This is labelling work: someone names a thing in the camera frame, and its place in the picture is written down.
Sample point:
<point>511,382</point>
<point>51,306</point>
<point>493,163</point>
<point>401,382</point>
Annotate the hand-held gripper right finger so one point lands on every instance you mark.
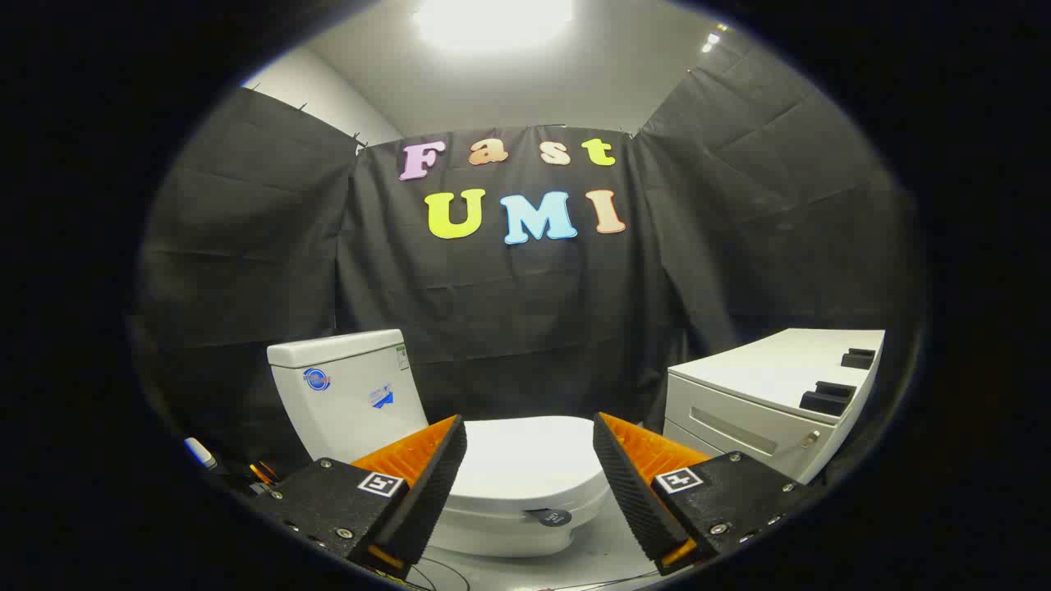
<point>628,492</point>

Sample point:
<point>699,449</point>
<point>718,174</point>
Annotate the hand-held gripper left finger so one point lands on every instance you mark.
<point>431,492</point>

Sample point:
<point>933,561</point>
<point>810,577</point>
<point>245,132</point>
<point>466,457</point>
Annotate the white toilet lid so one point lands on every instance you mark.
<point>525,460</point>

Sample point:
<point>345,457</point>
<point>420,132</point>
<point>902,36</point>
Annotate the white toilet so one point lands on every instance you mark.
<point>353,394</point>

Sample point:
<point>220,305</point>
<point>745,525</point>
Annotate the round black tag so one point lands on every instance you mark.
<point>555,518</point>

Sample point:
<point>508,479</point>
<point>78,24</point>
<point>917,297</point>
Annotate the white drawer cabinet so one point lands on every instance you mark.
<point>764,394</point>

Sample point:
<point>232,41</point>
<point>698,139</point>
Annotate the orange and black tool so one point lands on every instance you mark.
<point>263,474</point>

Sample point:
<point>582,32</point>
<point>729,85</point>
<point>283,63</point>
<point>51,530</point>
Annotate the black backdrop cloth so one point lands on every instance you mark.
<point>525,312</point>

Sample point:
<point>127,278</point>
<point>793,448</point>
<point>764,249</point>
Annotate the large black block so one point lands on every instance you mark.
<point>828,398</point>

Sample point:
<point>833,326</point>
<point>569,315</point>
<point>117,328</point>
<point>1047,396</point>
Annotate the small white device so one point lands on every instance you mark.
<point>199,453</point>

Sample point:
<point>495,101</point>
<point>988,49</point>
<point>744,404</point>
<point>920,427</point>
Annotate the small black block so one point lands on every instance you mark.
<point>859,359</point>

